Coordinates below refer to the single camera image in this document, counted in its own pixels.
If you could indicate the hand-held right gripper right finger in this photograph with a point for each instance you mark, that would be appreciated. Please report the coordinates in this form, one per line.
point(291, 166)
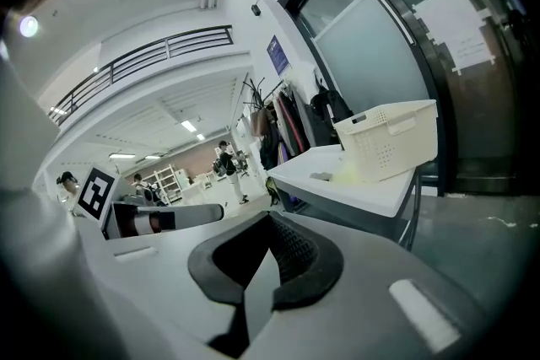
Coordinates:
point(379, 307)

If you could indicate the taped white paper sheet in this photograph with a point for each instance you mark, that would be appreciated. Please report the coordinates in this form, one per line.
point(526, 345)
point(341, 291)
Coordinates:
point(455, 29)

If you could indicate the grey cloth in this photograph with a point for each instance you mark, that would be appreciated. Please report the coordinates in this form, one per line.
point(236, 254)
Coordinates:
point(320, 176)

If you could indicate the blue wall poster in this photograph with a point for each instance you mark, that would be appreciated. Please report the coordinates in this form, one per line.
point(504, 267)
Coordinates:
point(277, 55)

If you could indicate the dark garment red stripe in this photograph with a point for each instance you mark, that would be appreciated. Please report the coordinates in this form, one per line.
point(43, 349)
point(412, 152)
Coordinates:
point(291, 126)

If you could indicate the black yellow bag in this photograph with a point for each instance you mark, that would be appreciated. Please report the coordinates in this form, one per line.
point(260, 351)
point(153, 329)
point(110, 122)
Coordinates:
point(271, 189)

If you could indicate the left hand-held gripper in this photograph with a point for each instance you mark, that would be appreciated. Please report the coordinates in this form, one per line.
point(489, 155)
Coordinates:
point(95, 194)

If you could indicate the yellow cloth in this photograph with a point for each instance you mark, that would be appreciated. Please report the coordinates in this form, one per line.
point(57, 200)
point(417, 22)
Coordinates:
point(346, 175)

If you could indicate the white table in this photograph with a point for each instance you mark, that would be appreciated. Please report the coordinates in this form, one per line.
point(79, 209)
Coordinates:
point(409, 223)

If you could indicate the brown hanging bag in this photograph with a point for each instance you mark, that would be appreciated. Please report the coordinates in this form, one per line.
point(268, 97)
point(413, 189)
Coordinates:
point(260, 120)

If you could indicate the black balcony railing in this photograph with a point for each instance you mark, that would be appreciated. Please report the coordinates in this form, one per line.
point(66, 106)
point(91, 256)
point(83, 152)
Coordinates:
point(169, 48)

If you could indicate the black coat stand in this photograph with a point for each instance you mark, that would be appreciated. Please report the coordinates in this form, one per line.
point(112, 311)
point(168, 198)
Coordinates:
point(255, 92)

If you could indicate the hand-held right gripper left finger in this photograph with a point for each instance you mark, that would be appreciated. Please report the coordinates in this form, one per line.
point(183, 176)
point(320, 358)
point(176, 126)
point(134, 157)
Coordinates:
point(160, 286)

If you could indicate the person's left hand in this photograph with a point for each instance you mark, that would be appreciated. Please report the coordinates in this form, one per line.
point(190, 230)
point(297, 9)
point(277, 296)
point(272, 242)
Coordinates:
point(147, 223)

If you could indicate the round ceiling lamp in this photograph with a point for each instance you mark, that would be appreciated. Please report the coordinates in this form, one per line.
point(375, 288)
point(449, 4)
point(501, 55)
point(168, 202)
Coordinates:
point(28, 26)

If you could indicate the cream perforated plastic basket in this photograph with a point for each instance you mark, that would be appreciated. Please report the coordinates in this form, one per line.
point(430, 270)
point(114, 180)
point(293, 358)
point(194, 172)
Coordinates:
point(388, 139)

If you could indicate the white shelf unit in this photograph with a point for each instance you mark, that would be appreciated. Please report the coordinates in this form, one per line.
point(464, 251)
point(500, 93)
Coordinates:
point(165, 183)

